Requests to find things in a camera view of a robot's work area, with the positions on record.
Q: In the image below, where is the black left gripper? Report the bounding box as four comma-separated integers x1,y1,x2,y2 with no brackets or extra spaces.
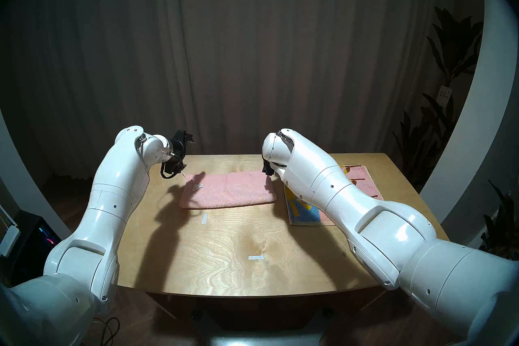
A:
168,129,196,172

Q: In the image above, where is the plain pink towel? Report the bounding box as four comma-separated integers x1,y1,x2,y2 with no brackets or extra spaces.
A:
179,170,278,210

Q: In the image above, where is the sun and flower print towel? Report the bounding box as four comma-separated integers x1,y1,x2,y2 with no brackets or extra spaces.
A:
283,165,384,226

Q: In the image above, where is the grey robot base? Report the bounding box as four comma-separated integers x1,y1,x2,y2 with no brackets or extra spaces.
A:
191,309,325,346

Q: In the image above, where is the grey pleated curtain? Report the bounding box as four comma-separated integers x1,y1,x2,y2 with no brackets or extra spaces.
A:
0,0,487,187

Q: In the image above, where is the tall dark leafy plant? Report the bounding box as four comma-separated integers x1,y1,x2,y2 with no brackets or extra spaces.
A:
391,5,485,192

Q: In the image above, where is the black computer tower with lights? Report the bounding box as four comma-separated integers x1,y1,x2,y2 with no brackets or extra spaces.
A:
8,209,61,289

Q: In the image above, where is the small white box device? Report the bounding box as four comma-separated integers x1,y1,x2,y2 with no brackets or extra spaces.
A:
0,226,21,257

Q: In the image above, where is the dark plant in white pot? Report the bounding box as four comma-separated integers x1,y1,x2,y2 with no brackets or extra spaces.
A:
478,181,519,260

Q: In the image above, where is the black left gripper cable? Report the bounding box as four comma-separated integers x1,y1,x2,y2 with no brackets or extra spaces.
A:
160,162,181,180

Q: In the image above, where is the black floor cable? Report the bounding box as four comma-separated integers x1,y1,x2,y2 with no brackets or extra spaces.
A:
94,316,120,346

